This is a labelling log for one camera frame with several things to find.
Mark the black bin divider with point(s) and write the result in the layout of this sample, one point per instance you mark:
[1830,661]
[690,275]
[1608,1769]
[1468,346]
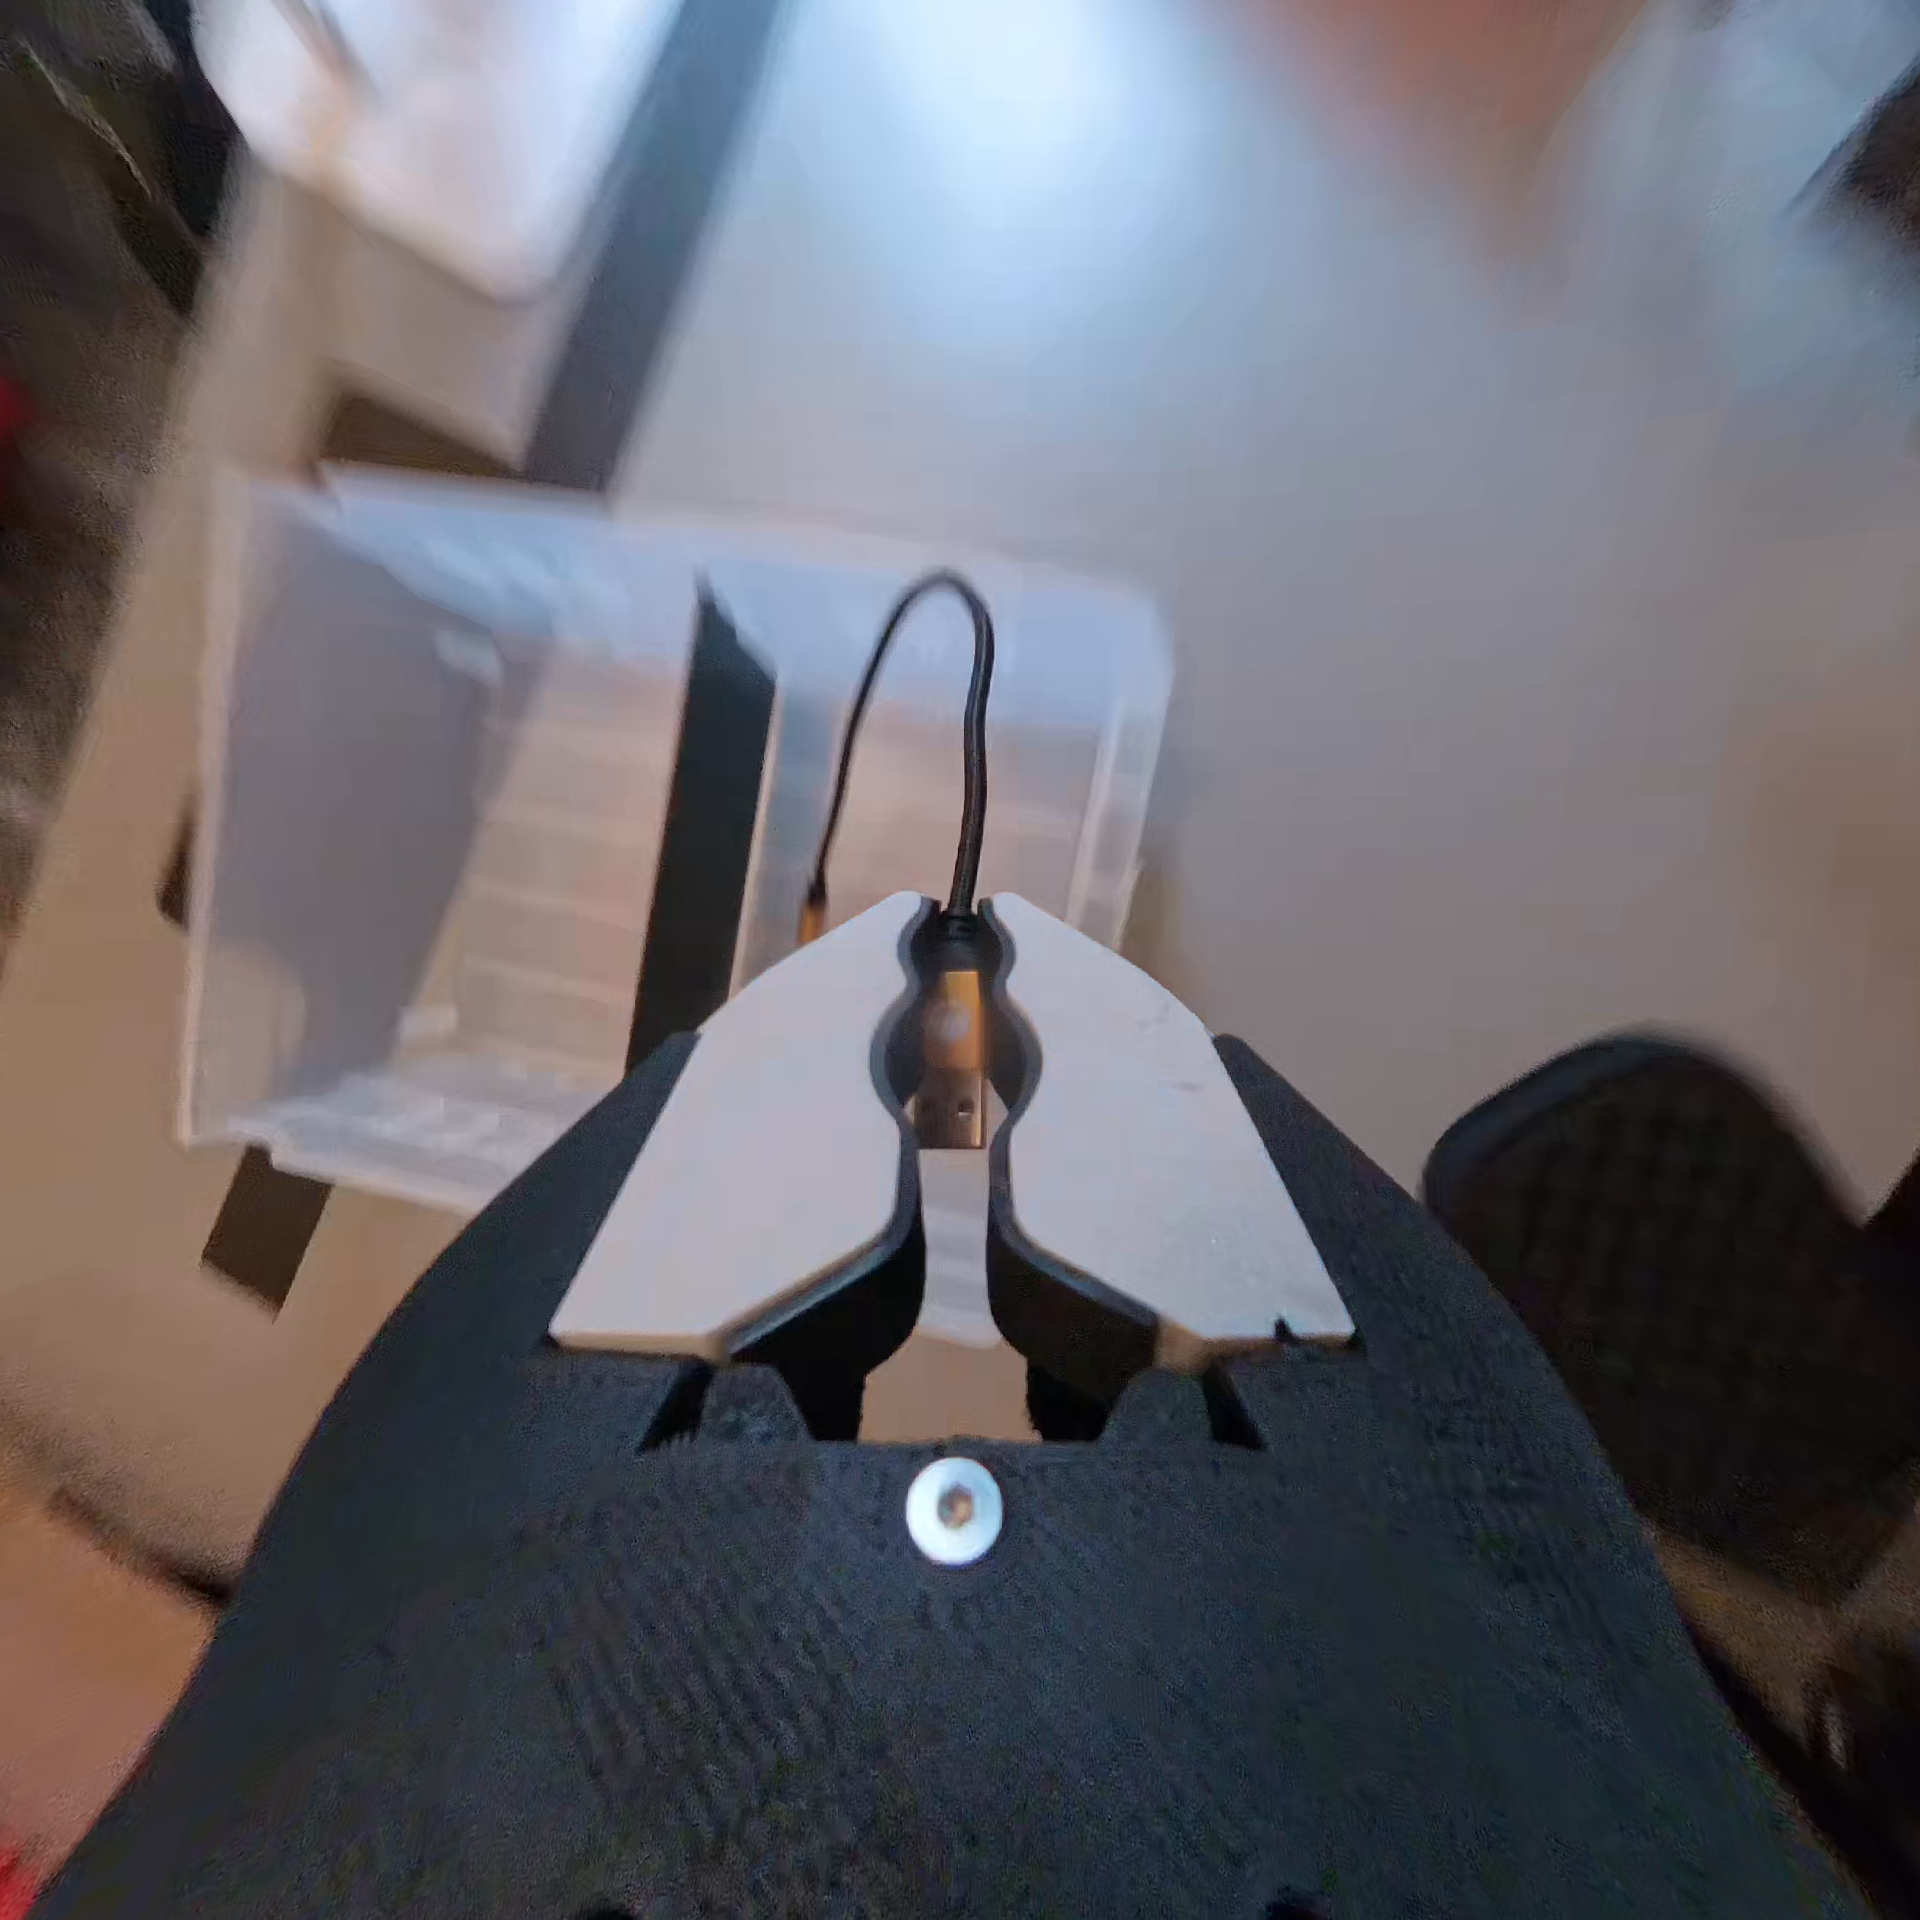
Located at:
[706,841]

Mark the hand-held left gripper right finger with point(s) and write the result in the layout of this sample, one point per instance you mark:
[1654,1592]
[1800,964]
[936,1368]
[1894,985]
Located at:
[1171,1171]

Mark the clear plastic bin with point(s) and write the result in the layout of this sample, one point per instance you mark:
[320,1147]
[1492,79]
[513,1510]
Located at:
[522,900]

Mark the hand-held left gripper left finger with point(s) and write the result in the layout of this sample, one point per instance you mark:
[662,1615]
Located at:
[750,1171]

